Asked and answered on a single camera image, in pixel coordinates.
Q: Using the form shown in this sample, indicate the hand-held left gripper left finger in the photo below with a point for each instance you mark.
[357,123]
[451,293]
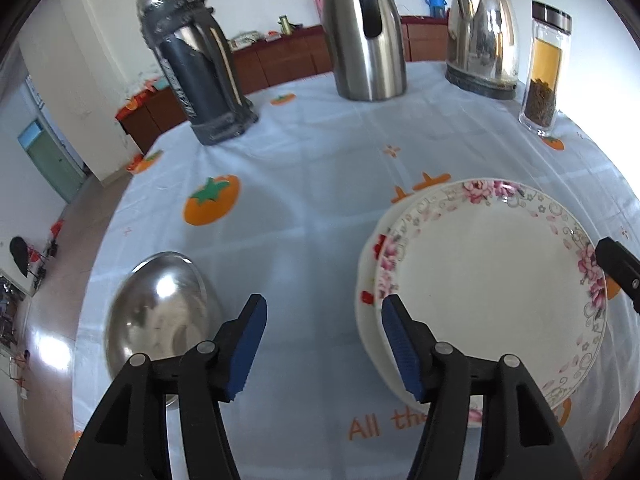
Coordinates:
[245,355]

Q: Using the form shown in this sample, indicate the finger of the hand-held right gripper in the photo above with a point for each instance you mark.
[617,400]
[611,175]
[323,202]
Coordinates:
[620,265]

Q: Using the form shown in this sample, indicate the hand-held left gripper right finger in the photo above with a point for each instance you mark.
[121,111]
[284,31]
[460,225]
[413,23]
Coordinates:
[405,350]

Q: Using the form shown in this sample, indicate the white plate with red flowers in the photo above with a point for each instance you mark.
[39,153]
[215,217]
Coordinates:
[366,280]

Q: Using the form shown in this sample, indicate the stainless steel bowl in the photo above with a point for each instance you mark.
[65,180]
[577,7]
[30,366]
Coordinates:
[160,310]

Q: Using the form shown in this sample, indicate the white plate with pink flowers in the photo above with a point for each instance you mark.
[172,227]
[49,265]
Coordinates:
[495,300]

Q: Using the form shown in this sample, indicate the glass tea bottle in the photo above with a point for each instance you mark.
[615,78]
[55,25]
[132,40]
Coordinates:
[545,70]

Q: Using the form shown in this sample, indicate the red and white floor item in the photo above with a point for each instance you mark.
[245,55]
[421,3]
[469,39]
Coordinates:
[136,162]

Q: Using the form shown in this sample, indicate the black bag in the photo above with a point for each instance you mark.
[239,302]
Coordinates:
[19,255]

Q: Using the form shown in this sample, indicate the steel electric kettle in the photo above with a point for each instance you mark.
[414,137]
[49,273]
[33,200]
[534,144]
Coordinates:
[480,35]

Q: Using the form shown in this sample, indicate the green door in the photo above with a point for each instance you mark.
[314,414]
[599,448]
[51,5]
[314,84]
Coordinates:
[52,165]

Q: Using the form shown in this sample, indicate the orange box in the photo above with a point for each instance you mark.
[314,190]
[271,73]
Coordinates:
[135,102]

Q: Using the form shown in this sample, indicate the dark grey thermos flask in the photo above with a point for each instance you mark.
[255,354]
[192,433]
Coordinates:
[200,70]

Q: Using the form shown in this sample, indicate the steel vacuum jug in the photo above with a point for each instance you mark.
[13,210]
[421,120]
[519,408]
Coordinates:
[365,60]

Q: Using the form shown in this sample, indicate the dark wooden sideboard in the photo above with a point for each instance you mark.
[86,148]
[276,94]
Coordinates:
[285,62]

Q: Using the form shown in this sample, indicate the blue thermos bottle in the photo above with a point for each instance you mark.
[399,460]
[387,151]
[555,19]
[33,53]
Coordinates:
[434,0]

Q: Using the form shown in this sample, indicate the small green can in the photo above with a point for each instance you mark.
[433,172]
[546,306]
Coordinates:
[284,25]

